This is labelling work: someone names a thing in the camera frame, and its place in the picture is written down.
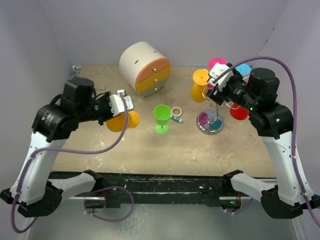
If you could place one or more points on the chrome wine glass rack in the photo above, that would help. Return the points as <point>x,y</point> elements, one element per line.
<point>210,121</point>

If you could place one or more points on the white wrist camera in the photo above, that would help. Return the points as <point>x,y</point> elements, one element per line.
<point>119,102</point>
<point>220,82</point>

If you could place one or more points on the orange wine glass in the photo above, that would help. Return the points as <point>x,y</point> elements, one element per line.
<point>116,124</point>
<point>200,78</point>

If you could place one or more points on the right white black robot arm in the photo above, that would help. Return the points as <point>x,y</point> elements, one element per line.
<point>274,124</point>

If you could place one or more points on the red plastic wine glass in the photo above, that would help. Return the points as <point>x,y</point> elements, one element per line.
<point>238,112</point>

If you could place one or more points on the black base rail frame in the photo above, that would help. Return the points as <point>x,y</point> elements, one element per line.
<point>160,189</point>

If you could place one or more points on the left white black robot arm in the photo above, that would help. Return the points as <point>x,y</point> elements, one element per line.
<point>33,195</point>

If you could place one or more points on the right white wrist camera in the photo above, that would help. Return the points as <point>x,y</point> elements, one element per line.
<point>220,82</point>

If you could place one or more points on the blue plastic wine glass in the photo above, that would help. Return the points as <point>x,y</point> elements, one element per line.
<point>245,70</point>

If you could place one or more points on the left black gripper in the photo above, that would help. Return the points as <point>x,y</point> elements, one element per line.
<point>105,98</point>

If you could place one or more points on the pink plastic wine glass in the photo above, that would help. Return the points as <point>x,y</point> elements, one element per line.
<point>216,62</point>

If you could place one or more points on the small green white tube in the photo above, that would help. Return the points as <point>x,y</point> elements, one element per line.
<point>177,119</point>

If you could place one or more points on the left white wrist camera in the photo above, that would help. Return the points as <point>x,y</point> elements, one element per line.
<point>119,102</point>

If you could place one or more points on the white tape roll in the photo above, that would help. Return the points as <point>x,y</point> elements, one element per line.
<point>176,111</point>

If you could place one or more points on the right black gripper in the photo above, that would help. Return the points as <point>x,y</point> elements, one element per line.
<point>218,96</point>

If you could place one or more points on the green plastic wine glass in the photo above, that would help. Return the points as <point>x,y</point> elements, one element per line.
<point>162,115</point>

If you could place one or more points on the round white drawer cabinet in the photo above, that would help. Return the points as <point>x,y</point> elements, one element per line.
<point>144,68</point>

